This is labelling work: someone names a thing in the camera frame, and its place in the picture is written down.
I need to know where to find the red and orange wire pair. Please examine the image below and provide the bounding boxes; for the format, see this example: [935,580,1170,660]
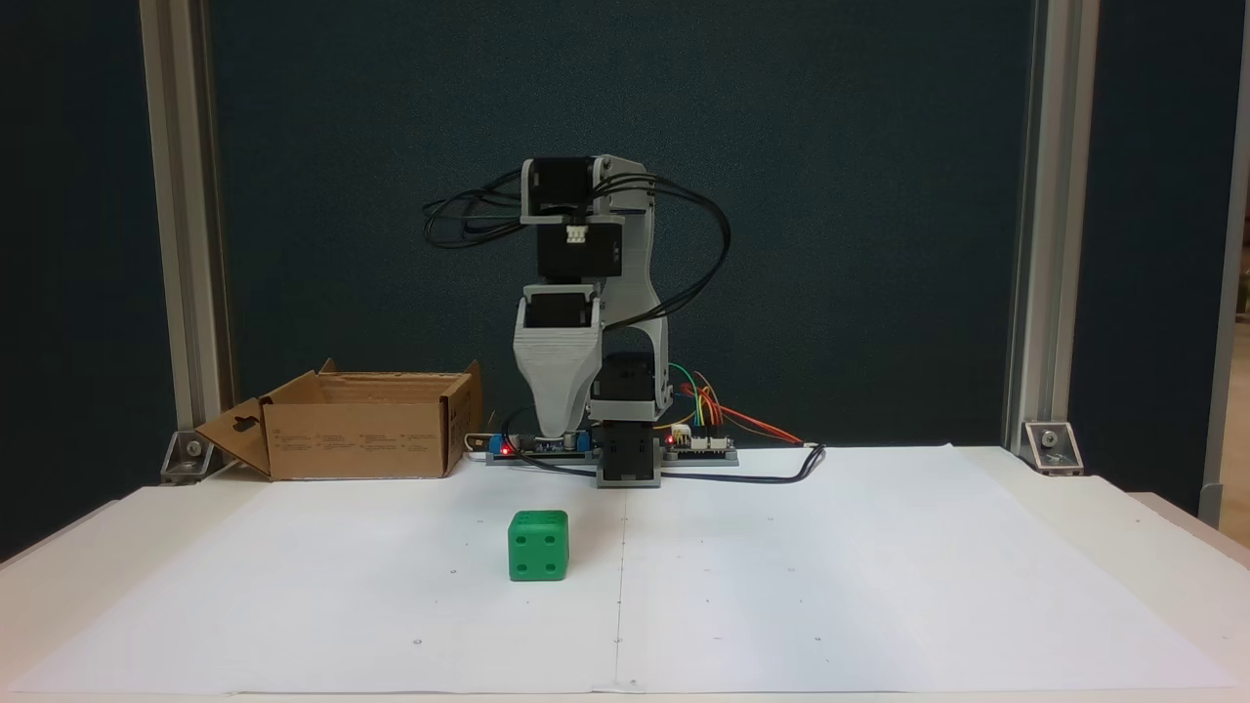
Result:
[684,385,808,446]

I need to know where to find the black servo cable loop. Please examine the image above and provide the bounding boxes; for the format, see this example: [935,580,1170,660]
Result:
[422,170,529,252]
[594,174,732,329]

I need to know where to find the grey vertical beam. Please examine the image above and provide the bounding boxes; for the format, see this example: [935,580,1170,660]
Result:
[1198,0,1250,529]

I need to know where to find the circuit board with jumper wires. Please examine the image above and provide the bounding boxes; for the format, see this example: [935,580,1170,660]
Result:
[663,433,739,467]

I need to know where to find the long black cable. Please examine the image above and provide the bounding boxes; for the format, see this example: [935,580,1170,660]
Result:
[508,441,829,487]

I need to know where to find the metal corner bracket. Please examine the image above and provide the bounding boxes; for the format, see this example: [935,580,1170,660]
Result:
[160,429,236,485]
[1021,421,1084,477]

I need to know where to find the coloured jumper wires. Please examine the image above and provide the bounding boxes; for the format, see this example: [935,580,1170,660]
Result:
[668,363,726,433]

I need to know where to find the brown cardboard box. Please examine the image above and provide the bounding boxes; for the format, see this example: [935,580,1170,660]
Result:
[194,358,485,481]

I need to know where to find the green dice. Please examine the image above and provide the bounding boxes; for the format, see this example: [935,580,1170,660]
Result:
[507,509,570,584]

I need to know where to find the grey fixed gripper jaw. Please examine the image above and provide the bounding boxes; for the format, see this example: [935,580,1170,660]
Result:
[514,332,604,438]

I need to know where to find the aluminium frame post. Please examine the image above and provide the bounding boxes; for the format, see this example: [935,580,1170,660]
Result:
[1004,0,1102,450]
[139,0,236,460]

